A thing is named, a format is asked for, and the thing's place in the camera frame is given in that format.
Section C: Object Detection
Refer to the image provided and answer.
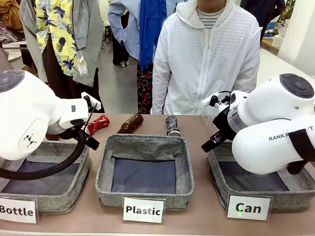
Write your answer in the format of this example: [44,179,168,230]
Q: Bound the grey fabric basket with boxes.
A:
[95,134,195,211]
[0,140,92,214]
[206,141,315,212]

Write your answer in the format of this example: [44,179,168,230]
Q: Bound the white Can label sign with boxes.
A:
[226,194,273,221]

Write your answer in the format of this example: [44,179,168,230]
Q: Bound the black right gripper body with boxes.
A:
[212,106,238,142]

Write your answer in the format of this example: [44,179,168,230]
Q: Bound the white Bottle label sign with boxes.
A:
[0,197,39,224]

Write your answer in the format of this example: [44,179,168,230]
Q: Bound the person in white jacket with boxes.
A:
[151,0,261,116]

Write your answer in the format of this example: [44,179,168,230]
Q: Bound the yellow floral shirt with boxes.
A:
[35,0,82,77]

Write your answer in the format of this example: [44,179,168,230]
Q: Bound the white side table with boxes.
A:
[255,48,315,99]

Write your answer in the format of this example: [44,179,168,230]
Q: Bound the white Plastic label sign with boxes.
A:
[122,196,165,225]

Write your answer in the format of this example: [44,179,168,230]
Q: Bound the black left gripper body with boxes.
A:
[59,124,91,140]

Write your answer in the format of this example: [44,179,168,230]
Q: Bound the crushed red can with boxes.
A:
[86,115,110,136]

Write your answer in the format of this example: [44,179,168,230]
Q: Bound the grey cardigan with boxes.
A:
[19,0,104,88]

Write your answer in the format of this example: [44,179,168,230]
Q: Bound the dark brown trousers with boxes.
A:
[41,36,105,114]

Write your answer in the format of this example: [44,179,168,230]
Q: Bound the red floral skirt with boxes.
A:
[136,63,155,115]

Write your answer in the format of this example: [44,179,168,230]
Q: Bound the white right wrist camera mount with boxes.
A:
[201,90,237,112]

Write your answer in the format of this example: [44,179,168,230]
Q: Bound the orange cloth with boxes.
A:
[0,0,24,30]

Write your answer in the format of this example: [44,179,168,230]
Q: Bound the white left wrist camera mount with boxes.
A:
[81,92,102,111]

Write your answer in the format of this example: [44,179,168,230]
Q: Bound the person in light blue shirt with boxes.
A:
[107,0,168,66]

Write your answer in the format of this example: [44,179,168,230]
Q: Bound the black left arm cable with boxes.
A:
[0,102,98,180]

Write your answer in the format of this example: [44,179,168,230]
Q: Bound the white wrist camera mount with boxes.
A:
[81,92,102,111]
[201,90,237,112]

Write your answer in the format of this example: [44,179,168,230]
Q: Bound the white-sleeved left forearm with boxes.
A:
[233,61,260,93]

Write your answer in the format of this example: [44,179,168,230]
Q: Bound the blue scarf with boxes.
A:
[139,0,167,71]

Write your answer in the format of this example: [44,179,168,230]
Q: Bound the person in dark clothes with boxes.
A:
[240,0,286,45]

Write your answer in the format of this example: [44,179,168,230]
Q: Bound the white-sleeved right forearm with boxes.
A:
[151,68,171,115]

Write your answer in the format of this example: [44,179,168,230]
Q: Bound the paper clothing tag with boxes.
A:
[77,51,89,79]

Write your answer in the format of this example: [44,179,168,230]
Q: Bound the brown glass bottle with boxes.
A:
[116,113,144,135]

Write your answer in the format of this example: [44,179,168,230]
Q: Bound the crushed black silver can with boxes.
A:
[165,116,181,137]

